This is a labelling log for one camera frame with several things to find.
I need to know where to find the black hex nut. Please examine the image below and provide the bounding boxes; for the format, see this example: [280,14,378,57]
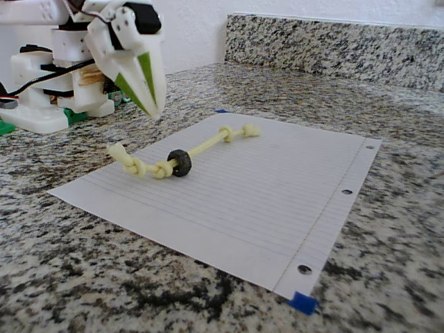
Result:
[166,148,194,178]

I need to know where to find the yellow knotted cord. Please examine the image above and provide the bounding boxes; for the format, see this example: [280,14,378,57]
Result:
[106,123,261,180]

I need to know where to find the lined paper sheet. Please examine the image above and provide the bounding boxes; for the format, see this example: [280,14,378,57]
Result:
[47,113,382,300]

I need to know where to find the granite backsplash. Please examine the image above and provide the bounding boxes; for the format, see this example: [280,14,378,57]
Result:
[224,12,444,92]

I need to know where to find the red black gripper servo wire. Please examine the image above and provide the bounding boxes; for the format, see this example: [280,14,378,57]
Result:
[64,0,117,25]

